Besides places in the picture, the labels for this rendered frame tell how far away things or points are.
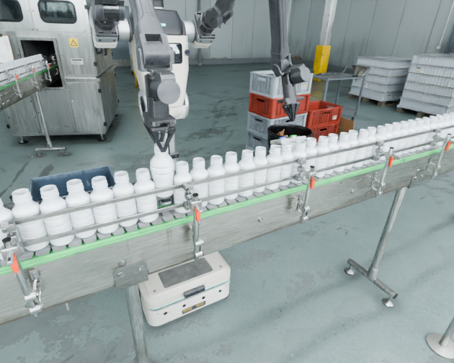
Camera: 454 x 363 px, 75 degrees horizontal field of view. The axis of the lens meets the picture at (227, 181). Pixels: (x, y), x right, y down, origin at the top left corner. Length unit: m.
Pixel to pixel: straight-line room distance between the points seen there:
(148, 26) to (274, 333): 1.64
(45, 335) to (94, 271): 1.15
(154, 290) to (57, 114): 3.40
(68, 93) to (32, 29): 0.78
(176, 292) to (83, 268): 0.88
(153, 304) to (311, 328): 0.92
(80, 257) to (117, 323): 1.11
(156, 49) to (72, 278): 0.65
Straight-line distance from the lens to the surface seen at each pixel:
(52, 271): 0.94
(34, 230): 0.90
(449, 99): 7.22
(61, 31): 4.48
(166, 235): 0.95
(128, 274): 1.00
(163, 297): 1.74
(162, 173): 0.87
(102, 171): 1.48
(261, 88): 3.38
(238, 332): 1.89
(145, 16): 0.83
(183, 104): 1.49
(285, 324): 1.96
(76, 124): 4.67
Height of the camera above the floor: 1.54
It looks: 28 degrees down
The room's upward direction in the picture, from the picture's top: 2 degrees clockwise
